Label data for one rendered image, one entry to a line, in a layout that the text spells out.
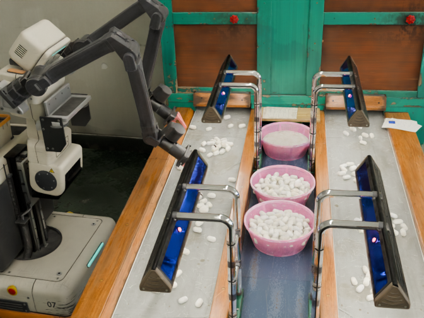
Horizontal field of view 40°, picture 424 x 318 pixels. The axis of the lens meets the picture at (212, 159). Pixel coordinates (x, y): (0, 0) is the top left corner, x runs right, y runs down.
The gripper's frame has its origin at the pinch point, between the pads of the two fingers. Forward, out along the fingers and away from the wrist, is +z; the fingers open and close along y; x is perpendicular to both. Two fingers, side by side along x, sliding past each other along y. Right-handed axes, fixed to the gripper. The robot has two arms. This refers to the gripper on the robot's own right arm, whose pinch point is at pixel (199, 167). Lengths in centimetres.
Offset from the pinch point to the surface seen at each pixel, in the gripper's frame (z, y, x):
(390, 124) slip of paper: 69, 58, -48
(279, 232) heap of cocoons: 31.3, -31.2, -15.3
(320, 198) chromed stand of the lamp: 18, -63, -51
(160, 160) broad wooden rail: -12.0, 15.1, 17.7
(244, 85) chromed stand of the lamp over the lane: -5.0, 19.4, -33.0
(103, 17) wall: -80, 165, 45
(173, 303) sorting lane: 7, -71, 4
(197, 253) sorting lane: 9.5, -46.0, 2.4
